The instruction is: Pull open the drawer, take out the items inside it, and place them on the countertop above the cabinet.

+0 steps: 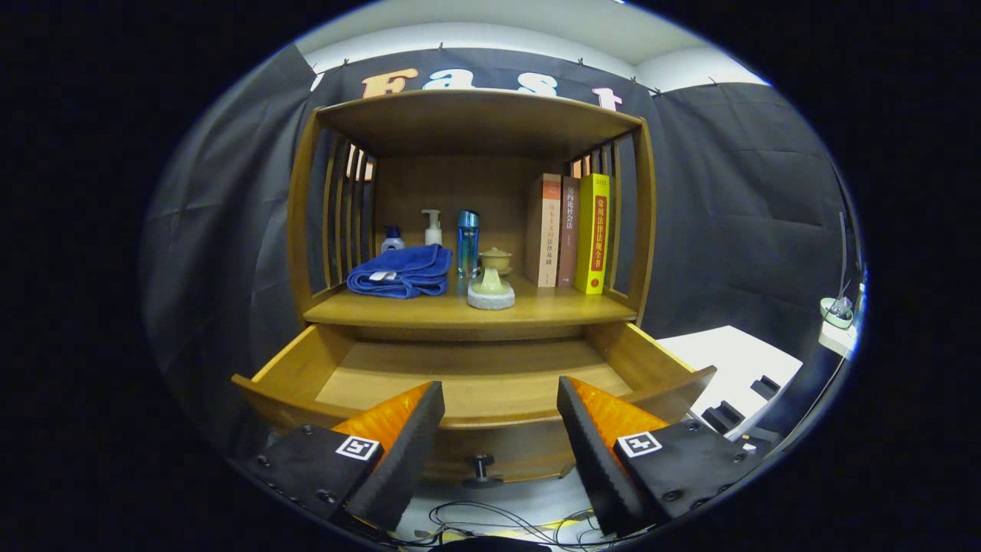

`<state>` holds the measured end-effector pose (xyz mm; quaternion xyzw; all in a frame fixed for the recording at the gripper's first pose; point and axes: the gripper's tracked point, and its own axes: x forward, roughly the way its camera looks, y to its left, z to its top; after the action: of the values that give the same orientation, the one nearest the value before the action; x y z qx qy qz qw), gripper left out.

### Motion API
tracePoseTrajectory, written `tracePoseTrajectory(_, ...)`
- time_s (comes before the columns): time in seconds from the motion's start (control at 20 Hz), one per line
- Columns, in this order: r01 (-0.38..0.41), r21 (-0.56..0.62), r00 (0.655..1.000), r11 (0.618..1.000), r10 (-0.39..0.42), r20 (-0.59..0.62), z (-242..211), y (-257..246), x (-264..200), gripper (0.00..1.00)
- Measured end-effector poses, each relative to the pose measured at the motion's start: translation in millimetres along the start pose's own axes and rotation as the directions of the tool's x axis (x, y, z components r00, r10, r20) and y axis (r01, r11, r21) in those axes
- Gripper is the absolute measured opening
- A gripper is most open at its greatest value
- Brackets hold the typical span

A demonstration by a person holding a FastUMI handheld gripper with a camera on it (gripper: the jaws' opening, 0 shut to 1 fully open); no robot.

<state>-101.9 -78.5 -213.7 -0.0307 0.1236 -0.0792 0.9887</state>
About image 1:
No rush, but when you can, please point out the wooden countertop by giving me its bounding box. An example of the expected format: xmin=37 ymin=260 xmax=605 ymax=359
xmin=303 ymin=274 xmax=638 ymax=329

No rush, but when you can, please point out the blue folded towel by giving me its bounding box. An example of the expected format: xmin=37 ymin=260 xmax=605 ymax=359
xmin=346 ymin=244 xmax=454 ymax=300

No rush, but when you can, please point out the pale green ornament grey base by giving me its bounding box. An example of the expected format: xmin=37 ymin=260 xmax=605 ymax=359
xmin=467 ymin=266 xmax=517 ymax=311

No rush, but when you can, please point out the blue glass bottle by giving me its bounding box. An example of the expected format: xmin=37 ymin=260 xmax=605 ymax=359
xmin=457 ymin=210 xmax=481 ymax=278

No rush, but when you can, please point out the yellow book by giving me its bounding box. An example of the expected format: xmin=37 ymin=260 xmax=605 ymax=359
xmin=575 ymin=173 xmax=612 ymax=295

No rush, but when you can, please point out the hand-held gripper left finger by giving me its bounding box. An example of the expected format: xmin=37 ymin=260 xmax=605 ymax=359
xmin=230 ymin=381 xmax=447 ymax=534

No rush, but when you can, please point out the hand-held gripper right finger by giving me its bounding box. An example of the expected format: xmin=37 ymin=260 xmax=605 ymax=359
xmin=557 ymin=376 xmax=763 ymax=537

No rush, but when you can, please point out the brown book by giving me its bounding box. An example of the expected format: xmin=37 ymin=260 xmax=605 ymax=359
xmin=557 ymin=176 xmax=582 ymax=289

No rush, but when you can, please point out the wooden cabinet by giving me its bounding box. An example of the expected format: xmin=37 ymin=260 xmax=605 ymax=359
xmin=287 ymin=88 xmax=658 ymax=346

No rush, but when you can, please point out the wooden drawer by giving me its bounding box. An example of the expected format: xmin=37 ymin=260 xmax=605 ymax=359
xmin=232 ymin=320 xmax=717 ymax=485

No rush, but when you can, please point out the white table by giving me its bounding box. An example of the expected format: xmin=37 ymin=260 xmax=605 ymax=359
xmin=658 ymin=325 xmax=804 ymax=442

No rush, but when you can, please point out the thin black cable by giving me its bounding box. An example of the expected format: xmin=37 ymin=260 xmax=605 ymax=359
xmin=414 ymin=501 xmax=614 ymax=549

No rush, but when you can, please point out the beige book orange spine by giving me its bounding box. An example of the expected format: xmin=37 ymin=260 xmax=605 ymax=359
xmin=526 ymin=173 xmax=563 ymax=288

